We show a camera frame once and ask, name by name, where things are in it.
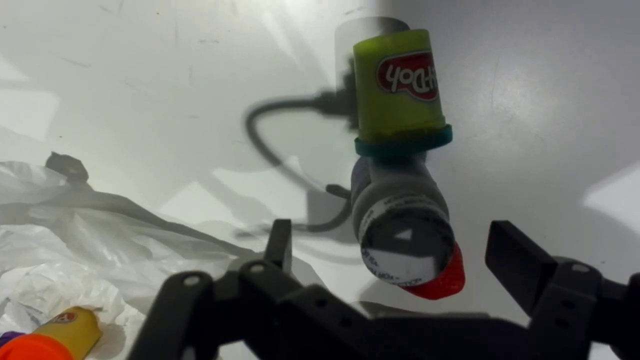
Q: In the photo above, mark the white pill bottle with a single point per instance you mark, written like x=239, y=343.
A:
x=402, y=226

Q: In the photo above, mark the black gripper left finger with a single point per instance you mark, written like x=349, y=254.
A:
x=221, y=313

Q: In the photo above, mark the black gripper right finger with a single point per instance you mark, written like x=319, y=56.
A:
x=560, y=313

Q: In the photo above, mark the clear plastic bag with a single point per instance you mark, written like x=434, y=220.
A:
x=81, y=252

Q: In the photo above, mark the yellow lid dough tub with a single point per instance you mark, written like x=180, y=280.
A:
x=71, y=327

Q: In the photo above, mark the green dough tub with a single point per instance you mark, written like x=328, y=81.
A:
x=392, y=93

